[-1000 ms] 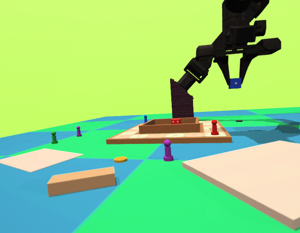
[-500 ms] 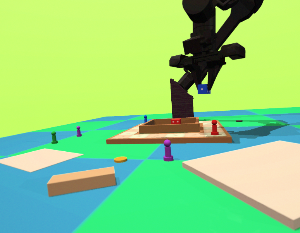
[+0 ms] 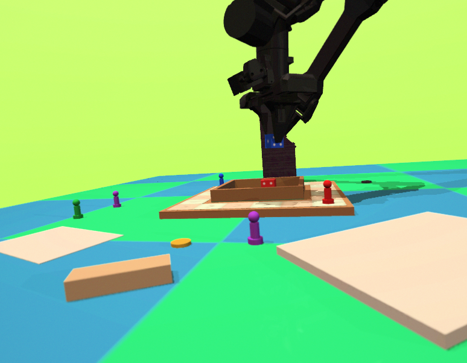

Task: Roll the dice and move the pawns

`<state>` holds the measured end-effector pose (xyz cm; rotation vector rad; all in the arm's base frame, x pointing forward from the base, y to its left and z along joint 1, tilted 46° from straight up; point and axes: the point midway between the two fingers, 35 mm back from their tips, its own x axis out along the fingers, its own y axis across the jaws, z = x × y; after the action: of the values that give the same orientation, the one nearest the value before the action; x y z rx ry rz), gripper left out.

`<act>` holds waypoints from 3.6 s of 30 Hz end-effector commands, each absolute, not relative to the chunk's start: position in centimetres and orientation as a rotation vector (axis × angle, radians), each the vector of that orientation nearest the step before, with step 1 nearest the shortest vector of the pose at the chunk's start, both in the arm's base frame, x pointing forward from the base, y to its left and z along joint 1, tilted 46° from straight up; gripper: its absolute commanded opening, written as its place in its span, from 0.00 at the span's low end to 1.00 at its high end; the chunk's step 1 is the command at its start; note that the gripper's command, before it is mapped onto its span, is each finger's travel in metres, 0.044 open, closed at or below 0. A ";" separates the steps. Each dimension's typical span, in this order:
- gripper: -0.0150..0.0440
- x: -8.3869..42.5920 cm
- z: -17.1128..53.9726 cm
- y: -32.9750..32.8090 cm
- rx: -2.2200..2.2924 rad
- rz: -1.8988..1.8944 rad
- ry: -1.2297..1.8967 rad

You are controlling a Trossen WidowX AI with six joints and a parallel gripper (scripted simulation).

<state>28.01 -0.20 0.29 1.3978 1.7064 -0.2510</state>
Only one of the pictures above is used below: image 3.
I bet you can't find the red pawn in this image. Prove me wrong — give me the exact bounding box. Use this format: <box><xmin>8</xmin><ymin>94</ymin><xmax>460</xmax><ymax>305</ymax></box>
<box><xmin>322</xmin><ymin>180</ymin><xmax>334</xmax><ymax>204</ymax></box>

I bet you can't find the tan rectangular block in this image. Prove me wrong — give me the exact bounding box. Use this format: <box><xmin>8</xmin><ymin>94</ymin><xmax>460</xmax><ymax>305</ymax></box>
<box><xmin>63</xmin><ymin>254</ymin><xmax>173</xmax><ymax>302</ymax></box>

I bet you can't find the green pawn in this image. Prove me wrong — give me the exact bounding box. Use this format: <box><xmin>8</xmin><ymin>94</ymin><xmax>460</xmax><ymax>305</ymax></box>
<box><xmin>73</xmin><ymin>199</ymin><xmax>84</xmax><ymax>219</ymax></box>

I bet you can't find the yellow flat disc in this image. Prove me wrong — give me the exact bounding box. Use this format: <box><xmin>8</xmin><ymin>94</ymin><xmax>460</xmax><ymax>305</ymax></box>
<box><xmin>171</xmin><ymin>238</ymin><xmax>191</xmax><ymax>248</ymax></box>

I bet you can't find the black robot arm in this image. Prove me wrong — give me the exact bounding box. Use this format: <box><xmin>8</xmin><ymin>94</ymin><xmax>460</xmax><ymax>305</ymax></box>
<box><xmin>223</xmin><ymin>0</ymin><xmax>388</xmax><ymax>137</ymax></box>

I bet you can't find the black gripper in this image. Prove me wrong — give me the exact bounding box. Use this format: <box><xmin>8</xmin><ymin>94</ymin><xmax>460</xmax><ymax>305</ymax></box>
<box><xmin>240</xmin><ymin>49</ymin><xmax>317</xmax><ymax>143</ymax></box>

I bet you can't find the purple pawn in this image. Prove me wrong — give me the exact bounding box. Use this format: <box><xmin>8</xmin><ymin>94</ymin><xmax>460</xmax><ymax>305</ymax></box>
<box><xmin>248</xmin><ymin>211</ymin><xmax>263</xmax><ymax>245</ymax></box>
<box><xmin>113</xmin><ymin>191</ymin><xmax>121</xmax><ymax>207</ymax></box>

